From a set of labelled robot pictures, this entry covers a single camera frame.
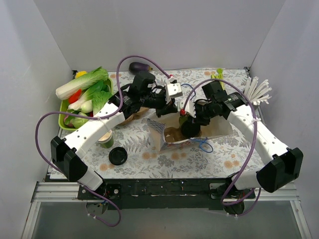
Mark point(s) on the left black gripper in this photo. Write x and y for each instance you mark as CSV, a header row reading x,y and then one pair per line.
x,y
168,107

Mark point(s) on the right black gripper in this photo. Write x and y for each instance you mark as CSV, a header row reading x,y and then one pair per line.
x,y
197,114

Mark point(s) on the cardboard cup carrier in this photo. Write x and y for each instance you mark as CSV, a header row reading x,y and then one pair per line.
x,y
172,134
135,116

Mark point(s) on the black cup lid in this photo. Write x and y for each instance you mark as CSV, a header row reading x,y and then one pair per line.
x,y
190,130
118,156

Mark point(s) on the checkered paper takeout bag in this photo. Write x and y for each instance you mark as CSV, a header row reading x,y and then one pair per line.
x,y
218,127

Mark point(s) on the green paper coffee cup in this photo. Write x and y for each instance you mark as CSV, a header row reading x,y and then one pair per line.
x,y
182,120

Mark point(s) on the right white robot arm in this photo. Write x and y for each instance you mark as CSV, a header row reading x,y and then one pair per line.
x,y
282,164

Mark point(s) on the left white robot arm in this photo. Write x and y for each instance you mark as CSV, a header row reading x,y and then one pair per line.
x,y
67,153

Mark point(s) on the purple eggplant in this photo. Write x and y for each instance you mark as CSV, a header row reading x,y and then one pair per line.
x,y
136,67

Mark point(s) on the celery stalk toy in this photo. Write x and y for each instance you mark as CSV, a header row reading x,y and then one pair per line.
x,y
218,74

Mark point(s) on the straw holder with straws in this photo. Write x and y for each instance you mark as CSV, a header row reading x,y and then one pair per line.
x,y
257,93

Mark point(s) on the napa cabbage toy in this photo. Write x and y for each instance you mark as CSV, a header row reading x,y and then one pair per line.
x,y
99,99

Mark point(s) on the floral table mat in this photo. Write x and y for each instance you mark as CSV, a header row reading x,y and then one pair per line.
x,y
187,161

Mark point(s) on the stacked green paper cups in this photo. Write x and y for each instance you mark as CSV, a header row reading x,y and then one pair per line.
x,y
106,141

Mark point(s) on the long white cabbage toy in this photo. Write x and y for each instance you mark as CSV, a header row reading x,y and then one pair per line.
x,y
83,82

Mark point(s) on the yellow pepper toy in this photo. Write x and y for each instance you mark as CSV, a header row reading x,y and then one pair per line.
x,y
79,74

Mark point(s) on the red pepper toy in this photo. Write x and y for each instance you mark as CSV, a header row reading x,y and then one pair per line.
x,y
75,96

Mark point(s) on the black cup lid on mat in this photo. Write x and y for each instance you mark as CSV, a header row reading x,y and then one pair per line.
x,y
118,156

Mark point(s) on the green vegetable basket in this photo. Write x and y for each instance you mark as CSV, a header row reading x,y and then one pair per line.
x,y
66,124

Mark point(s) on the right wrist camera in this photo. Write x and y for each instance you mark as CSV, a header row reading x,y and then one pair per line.
x,y
186,108

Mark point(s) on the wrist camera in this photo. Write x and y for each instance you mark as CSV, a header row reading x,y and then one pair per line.
x,y
172,89
186,108

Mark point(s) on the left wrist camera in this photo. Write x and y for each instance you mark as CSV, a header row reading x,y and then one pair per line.
x,y
172,89

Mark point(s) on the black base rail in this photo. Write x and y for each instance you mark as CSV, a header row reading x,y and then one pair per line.
x,y
164,193

